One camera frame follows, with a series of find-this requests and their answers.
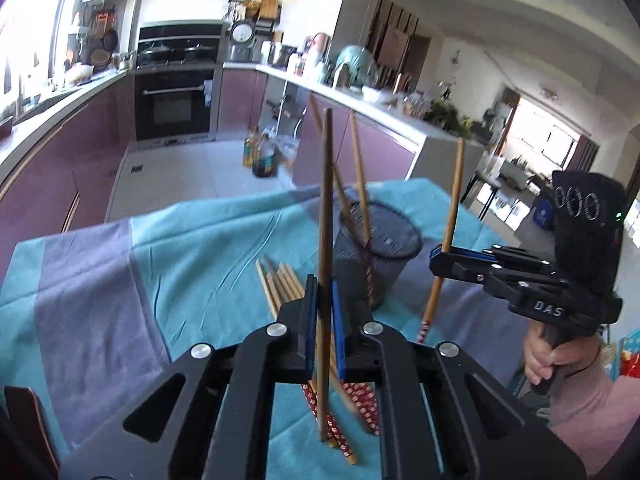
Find wall rack with cutting boards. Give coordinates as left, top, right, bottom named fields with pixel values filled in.
left=227, top=0, right=282, bottom=33

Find white casserole pot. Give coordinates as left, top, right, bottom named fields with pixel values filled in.
left=67, top=63, right=96, bottom=86

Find black mesh holder cup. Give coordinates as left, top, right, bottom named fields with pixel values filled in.
left=332, top=201, right=425, bottom=311

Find black built-in oven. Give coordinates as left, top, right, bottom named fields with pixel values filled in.
left=134, top=67, right=216, bottom=142

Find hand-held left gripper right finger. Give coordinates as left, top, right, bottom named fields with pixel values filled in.
left=330, top=282, right=588, bottom=480

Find pink lower cabinets with sink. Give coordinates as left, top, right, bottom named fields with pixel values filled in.
left=0, top=71, right=137, bottom=281

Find red-tipped wooden chopstick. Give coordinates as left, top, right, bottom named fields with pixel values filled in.
left=416, top=139, right=467, bottom=345
left=317, top=108, right=335, bottom=443
left=307, top=93, right=362, bottom=237

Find pink peninsula counter cabinets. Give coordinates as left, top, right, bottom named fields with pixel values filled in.
left=220, top=61, right=492, bottom=197

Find bunch of wooden chopsticks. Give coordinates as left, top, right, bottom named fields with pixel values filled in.
left=255, top=259, right=382, bottom=467

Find person's right hand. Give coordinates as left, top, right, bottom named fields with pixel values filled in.
left=523, top=324, right=603, bottom=386

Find pink kettle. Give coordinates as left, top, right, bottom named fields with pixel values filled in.
left=312, top=32, right=332, bottom=66

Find teal and purple tablecloth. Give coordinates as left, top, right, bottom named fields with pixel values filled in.
left=0, top=177, right=551, bottom=480

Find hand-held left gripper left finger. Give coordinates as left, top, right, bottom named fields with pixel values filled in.
left=60, top=274, right=321, bottom=480

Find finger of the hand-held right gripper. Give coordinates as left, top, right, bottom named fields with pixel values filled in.
left=429, top=250, right=562, bottom=306
left=440, top=243, right=557, bottom=277

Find kitchen window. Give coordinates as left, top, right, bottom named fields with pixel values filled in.
left=0, top=0, right=77, bottom=107

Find clear plastic bag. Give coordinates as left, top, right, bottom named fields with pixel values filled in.
left=274, top=131, right=302, bottom=167

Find hanging pans and utensils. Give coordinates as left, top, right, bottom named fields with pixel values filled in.
left=79, top=5, right=122, bottom=69

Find steel cooking pot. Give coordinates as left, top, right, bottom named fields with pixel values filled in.
left=270, top=42, right=297, bottom=69

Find black stove with pans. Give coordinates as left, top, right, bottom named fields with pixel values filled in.
left=137, top=22, right=224, bottom=69

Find green potted plant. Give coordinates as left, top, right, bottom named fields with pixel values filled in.
left=425, top=99, right=482, bottom=137

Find silver rice cooker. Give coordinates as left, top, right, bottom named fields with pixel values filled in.
left=230, top=20, right=256, bottom=62

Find framed wall picture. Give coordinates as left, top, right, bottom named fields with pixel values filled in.
left=384, top=24, right=417, bottom=62

